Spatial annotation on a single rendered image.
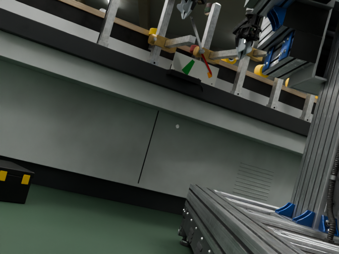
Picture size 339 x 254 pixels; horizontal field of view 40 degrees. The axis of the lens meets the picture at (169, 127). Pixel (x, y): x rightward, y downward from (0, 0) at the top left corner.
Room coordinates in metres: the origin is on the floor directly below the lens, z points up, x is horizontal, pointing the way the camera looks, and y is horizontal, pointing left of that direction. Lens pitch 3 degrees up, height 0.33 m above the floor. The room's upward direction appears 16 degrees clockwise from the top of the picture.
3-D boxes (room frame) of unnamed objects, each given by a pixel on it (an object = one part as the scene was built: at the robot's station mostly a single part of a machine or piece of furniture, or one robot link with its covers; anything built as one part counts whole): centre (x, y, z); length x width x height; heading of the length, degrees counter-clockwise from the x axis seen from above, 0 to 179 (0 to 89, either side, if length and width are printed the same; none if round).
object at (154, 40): (2.19, 0.14, 0.82); 0.14 x 0.06 x 0.05; 116
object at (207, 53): (2.31, -0.08, 0.85); 0.14 x 0.06 x 0.05; 116
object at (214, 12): (2.29, -0.06, 0.87); 0.04 x 0.04 x 0.48; 26
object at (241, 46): (2.04, -0.22, 0.86); 0.06 x 0.03 x 0.09; 26
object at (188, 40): (2.16, 0.10, 0.82); 0.44 x 0.03 x 0.04; 26
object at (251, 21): (2.04, -0.23, 0.96); 0.09 x 0.08 x 0.12; 26
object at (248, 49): (2.05, -0.24, 0.86); 0.06 x 0.03 x 0.09; 26
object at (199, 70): (2.26, -0.05, 0.75); 0.26 x 0.01 x 0.10; 116
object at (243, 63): (2.41, -0.29, 0.89); 0.04 x 0.04 x 0.48; 26
